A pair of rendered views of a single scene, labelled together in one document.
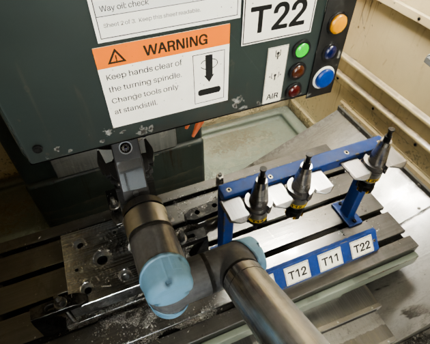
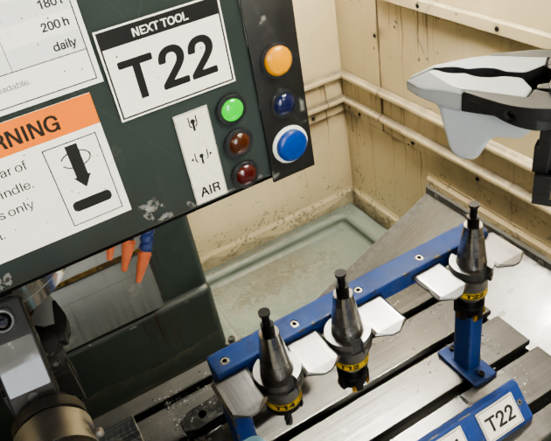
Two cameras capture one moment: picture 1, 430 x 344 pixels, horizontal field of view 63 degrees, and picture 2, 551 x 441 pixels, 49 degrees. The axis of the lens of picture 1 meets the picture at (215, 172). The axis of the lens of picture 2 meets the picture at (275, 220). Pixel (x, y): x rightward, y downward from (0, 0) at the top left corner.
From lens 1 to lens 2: 0.13 m
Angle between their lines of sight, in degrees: 11
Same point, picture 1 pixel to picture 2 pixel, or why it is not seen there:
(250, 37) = (132, 106)
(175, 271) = not seen: outside the picture
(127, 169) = (10, 358)
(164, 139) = (140, 298)
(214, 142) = (240, 288)
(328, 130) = (419, 229)
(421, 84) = not seen: hidden behind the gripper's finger
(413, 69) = not seen: hidden behind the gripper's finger
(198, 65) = (57, 164)
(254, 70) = (161, 155)
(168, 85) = (16, 205)
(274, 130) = (338, 248)
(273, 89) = (207, 178)
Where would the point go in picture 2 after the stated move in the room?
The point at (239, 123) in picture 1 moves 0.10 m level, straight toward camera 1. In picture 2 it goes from (276, 247) to (278, 267)
